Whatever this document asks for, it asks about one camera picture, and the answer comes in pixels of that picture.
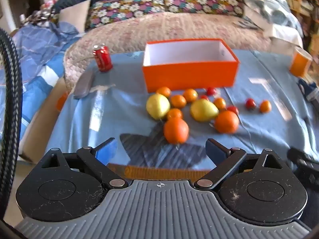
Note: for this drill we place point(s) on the red soda can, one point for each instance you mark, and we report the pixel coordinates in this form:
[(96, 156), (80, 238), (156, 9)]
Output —
[(102, 58)]

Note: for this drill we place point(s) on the white pillow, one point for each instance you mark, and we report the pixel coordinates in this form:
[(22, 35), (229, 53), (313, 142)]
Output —
[(284, 33)]

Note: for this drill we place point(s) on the red cherry tomato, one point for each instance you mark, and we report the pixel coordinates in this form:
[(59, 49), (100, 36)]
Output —
[(233, 109), (250, 103), (204, 97), (210, 90)]

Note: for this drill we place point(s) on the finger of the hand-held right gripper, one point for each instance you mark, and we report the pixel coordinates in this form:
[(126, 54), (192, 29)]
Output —
[(301, 159)]

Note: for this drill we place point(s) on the large orange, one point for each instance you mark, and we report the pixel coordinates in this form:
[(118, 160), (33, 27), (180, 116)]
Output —
[(176, 130), (226, 121)]

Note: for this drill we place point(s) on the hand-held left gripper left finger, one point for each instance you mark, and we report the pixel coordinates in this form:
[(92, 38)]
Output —
[(106, 151)]

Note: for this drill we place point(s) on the small orange object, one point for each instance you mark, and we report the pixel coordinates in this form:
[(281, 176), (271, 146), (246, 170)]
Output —
[(61, 102)]

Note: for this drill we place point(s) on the magazine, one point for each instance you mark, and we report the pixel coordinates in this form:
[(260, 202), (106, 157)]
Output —
[(246, 25)]

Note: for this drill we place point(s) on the small mandarin orange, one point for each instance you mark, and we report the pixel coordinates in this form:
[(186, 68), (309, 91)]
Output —
[(174, 113), (219, 103), (265, 106)]

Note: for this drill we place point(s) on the wooden bookshelf with books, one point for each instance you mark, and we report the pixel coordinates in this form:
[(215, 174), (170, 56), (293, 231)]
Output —
[(304, 2)]

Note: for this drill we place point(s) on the yellow pear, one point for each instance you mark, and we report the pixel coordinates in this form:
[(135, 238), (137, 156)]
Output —
[(158, 105), (203, 110)]

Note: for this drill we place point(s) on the orange cup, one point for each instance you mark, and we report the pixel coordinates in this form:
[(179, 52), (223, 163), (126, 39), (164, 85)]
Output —
[(299, 62)]

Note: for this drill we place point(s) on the colourful patterned cloth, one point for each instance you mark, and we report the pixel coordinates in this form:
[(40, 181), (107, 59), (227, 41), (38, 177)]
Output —
[(42, 13)]

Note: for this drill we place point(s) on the dark blue white object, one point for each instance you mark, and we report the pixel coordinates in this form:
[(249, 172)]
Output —
[(309, 89)]

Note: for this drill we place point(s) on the blue bedsheet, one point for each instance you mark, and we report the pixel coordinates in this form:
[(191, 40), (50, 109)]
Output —
[(37, 62)]

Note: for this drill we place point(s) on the orange cardboard box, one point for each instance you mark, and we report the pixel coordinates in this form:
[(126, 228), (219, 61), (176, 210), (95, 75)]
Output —
[(189, 77)]

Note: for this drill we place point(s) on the beige cushion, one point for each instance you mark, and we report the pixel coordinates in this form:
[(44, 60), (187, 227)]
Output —
[(74, 15)]

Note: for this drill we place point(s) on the grey patterned pillow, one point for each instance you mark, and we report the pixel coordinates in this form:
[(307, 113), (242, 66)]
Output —
[(271, 7)]

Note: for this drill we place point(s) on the blue tablecloth with white print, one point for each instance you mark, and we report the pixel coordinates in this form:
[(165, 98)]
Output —
[(99, 119)]

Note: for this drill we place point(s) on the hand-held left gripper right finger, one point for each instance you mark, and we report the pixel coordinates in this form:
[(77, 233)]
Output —
[(214, 151)]

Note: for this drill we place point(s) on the orange tomato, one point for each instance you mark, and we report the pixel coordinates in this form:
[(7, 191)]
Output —
[(190, 95), (163, 91), (178, 101)]

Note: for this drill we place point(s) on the quilted pink sofa cover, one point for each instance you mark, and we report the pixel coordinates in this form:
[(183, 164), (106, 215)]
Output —
[(174, 27)]

